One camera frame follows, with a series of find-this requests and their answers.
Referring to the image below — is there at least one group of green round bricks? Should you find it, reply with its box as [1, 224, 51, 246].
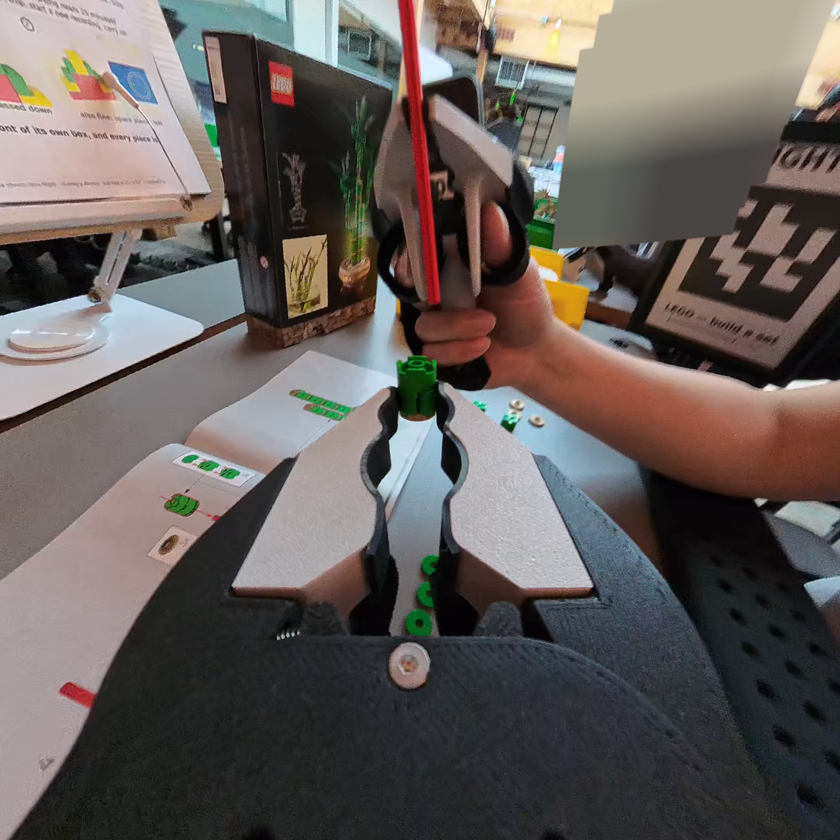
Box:
[472, 398, 521, 433]

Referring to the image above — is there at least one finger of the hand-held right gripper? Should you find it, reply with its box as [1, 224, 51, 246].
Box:
[373, 97, 422, 227]
[428, 95, 517, 199]

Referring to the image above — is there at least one red plastic rod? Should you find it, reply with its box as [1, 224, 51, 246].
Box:
[397, 0, 442, 308]

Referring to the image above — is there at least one yellow storage bin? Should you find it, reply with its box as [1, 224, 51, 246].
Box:
[528, 246, 592, 330]

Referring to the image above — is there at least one grey desk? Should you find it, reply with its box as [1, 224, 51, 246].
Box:
[0, 259, 664, 657]

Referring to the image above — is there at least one instruction sheet on stand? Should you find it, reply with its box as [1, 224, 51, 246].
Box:
[0, 0, 225, 422]

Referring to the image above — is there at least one person's right hand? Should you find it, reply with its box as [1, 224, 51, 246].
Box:
[392, 200, 560, 389]

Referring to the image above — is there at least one instruction booklet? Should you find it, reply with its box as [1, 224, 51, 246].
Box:
[0, 350, 434, 840]

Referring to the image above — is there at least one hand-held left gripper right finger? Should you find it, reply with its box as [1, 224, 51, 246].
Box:
[435, 386, 595, 635]

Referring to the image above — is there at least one person's right forearm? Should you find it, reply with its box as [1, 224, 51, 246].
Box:
[525, 308, 840, 503]

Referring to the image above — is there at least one single green round brick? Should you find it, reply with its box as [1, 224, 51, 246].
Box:
[395, 356, 439, 422]

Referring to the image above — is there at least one black bamboo set box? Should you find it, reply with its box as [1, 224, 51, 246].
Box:
[202, 31, 395, 350]

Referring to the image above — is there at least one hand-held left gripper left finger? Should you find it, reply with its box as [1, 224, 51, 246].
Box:
[233, 387, 399, 635]

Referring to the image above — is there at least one black framed marker sign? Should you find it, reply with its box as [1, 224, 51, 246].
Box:
[626, 121, 840, 388]

